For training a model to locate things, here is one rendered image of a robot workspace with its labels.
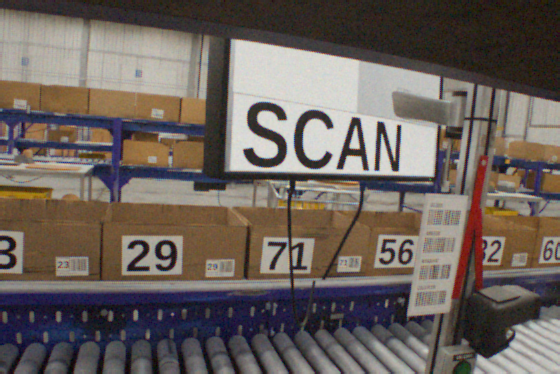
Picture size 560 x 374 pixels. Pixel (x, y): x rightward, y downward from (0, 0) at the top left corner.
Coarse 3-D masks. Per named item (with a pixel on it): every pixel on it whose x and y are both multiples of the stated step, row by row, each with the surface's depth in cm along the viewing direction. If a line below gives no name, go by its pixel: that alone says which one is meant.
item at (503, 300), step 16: (496, 288) 67; (512, 288) 67; (480, 304) 64; (496, 304) 62; (512, 304) 62; (528, 304) 63; (480, 320) 63; (496, 320) 61; (512, 320) 62; (528, 320) 64; (496, 336) 64; (480, 352) 65; (496, 352) 64
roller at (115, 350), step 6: (114, 342) 101; (120, 342) 102; (108, 348) 99; (114, 348) 98; (120, 348) 99; (108, 354) 96; (114, 354) 95; (120, 354) 96; (108, 360) 93; (114, 360) 93; (120, 360) 94; (108, 366) 90; (114, 366) 90; (120, 366) 92; (108, 372) 88; (114, 372) 88; (120, 372) 89
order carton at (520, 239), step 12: (492, 228) 176; (504, 228) 169; (516, 228) 164; (528, 228) 158; (516, 240) 151; (528, 240) 153; (504, 252) 150; (516, 252) 152; (528, 252) 155; (504, 264) 151; (528, 264) 156
